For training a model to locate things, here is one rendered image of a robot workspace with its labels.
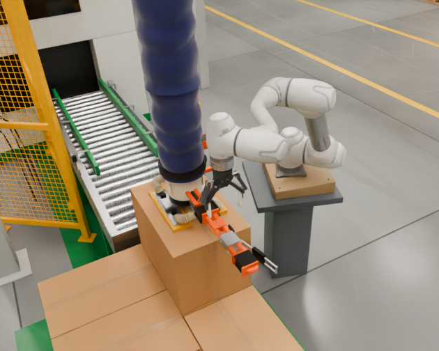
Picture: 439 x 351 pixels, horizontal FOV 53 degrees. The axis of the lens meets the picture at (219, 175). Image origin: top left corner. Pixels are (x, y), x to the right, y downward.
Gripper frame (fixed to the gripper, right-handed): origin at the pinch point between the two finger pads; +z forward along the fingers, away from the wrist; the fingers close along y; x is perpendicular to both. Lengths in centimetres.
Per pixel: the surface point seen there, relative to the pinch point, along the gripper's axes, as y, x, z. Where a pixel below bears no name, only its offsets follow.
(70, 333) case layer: 72, -27, 67
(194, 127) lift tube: -3.2, -32.6, -20.5
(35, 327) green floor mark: 95, -89, 121
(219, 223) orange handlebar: -0.4, -6.2, 12.7
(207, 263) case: 5.0, -11.4, 39.1
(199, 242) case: 6.8, -13.9, 27.0
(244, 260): 1.1, 18.4, 12.1
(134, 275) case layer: 33, -48, 67
